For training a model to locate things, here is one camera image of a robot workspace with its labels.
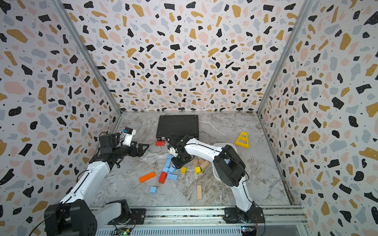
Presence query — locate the white plastic tray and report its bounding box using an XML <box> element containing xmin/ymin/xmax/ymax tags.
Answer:
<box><xmin>212</xmin><ymin>143</ymin><xmax>246</xmax><ymax>187</ymax></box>

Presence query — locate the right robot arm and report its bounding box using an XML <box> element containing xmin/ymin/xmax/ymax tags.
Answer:
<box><xmin>167</xmin><ymin>135</ymin><xmax>265</xmax><ymax>225</ymax></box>

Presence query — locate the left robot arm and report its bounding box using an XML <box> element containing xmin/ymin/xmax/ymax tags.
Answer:
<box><xmin>42</xmin><ymin>127</ymin><xmax>149</xmax><ymax>236</ymax></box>

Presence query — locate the yellow cube left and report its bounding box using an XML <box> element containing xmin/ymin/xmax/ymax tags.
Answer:
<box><xmin>180</xmin><ymin>167</ymin><xmax>187</xmax><ymax>174</ymax></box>

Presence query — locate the yellow cube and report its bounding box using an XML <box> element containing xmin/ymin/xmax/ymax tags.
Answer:
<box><xmin>180</xmin><ymin>167</ymin><xmax>187</xmax><ymax>174</ymax></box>
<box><xmin>195</xmin><ymin>167</ymin><xmax>201</xmax><ymax>175</ymax></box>

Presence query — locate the blue block upper left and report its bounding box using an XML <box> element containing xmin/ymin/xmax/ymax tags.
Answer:
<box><xmin>164</xmin><ymin>159</ymin><xmax>171</xmax><ymax>168</ymax></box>

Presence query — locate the yellow cube right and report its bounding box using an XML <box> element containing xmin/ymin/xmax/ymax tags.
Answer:
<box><xmin>195</xmin><ymin>167</ymin><xmax>201</xmax><ymax>175</ymax></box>

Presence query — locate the small red block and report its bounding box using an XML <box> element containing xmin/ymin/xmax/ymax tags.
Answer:
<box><xmin>156</xmin><ymin>141</ymin><xmax>165</xmax><ymax>146</ymax></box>

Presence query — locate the blue block beside red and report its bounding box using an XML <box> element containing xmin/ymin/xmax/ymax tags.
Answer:
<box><xmin>166</xmin><ymin>174</ymin><xmax>178</xmax><ymax>181</ymax></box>

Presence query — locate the wood block cluster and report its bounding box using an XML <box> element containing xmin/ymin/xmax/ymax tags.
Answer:
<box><xmin>193</xmin><ymin>158</ymin><xmax>210</xmax><ymax>170</ymax></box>

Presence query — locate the red upright block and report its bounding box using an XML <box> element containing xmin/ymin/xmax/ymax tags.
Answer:
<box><xmin>158</xmin><ymin>172</ymin><xmax>167</xmax><ymax>184</ymax></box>

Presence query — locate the orange long block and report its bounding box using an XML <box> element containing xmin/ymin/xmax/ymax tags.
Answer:
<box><xmin>139</xmin><ymin>172</ymin><xmax>156</xmax><ymax>183</ymax></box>

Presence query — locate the long natural wood block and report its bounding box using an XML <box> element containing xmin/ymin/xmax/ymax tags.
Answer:
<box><xmin>196</xmin><ymin>185</ymin><xmax>202</xmax><ymax>200</ymax></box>

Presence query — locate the black hard case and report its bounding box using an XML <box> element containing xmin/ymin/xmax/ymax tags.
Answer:
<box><xmin>156</xmin><ymin>115</ymin><xmax>199</xmax><ymax>141</ymax></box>

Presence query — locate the lone blue cube front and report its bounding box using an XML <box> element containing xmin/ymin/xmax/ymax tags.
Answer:
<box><xmin>150</xmin><ymin>186</ymin><xmax>157</xmax><ymax>194</ymax></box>

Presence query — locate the yellow triangle block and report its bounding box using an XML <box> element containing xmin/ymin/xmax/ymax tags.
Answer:
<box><xmin>234</xmin><ymin>132</ymin><xmax>249</xmax><ymax>148</ymax></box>

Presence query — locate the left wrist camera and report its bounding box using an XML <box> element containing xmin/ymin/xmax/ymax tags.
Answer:
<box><xmin>120</xmin><ymin>127</ymin><xmax>136</xmax><ymax>147</ymax></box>

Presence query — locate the aluminium front rail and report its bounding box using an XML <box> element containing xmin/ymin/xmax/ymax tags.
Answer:
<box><xmin>89</xmin><ymin>206</ymin><xmax>312</xmax><ymax>236</ymax></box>

